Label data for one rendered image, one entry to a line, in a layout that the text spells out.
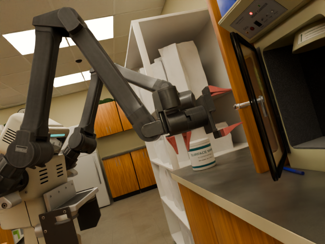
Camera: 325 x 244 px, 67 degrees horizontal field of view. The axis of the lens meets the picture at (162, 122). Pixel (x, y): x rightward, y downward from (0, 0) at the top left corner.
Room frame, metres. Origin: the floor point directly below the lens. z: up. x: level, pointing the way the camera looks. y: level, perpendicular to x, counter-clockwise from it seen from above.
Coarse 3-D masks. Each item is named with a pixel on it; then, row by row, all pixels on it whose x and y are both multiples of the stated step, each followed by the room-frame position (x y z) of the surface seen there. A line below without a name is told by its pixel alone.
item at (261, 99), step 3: (258, 96) 0.65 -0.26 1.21; (261, 96) 0.64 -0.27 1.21; (258, 99) 0.64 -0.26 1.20; (261, 99) 0.63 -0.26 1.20; (264, 99) 0.65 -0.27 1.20; (258, 102) 0.65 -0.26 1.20; (261, 102) 0.64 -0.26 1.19; (261, 105) 0.65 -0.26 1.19; (264, 105) 0.65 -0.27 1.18; (264, 108) 0.63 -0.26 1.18; (264, 111) 0.64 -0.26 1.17; (264, 114) 0.64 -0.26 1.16
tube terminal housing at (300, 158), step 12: (312, 0) 0.62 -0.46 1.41; (324, 0) 0.59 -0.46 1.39; (300, 12) 0.66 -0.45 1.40; (312, 12) 0.63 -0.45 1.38; (324, 12) 0.60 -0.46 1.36; (288, 24) 0.71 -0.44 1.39; (300, 24) 0.68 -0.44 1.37; (264, 36) 0.82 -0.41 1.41; (276, 36) 0.77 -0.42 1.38; (288, 36) 0.77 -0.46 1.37; (264, 48) 0.84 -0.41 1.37; (264, 60) 0.86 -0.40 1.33; (288, 156) 0.88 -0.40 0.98; (300, 156) 0.82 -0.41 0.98; (312, 156) 0.77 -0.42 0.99; (324, 156) 0.73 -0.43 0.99; (312, 168) 0.79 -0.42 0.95; (324, 168) 0.74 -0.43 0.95
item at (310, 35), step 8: (312, 24) 0.69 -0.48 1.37; (320, 24) 0.67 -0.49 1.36; (296, 32) 0.74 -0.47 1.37; (304, 32) 0.70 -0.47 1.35; (312, 32) 0.68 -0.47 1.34; (320, 32) 0.67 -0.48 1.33; (296, 40) 0.73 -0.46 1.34; (304, 40) 0.70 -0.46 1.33; (312, 40) 0.68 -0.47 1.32; (320, 40) 0.80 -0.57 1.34; (296, 48) 0.73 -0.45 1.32; (304, 48) 0.81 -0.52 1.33; (312, 48) 0.81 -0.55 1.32
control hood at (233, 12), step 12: (240, 0) 0.71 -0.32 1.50; (252, 0) 0.69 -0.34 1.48; (276, 0) 0.65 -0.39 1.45; (288, 0) 0.64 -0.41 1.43; (300, 0) 0.62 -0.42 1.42; (228, 12) 0.78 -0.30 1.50; (240, 12) 0.75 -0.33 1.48; (288, 12) 0.67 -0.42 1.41; (228, 24) 0.83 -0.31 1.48; (276, 24) 0.74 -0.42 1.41
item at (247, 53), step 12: (252, 60) 0.77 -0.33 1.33; (240, 72) 0.62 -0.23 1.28; (252, 72) 0.71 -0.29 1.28; (252, 84) 0.67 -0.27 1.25; (264, 84) 0.84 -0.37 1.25; (264, 96) 0.78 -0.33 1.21; (252, 108) 0.62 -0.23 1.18; (264, 120) 0.68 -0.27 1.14; (264, 132) 0.64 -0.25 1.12; (276, 132) 0.80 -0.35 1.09; (264, 144) 0.62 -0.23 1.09; (276, 144) 0.74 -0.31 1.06; (276, 156) 0.69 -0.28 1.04; (276, 180) 0.62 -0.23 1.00
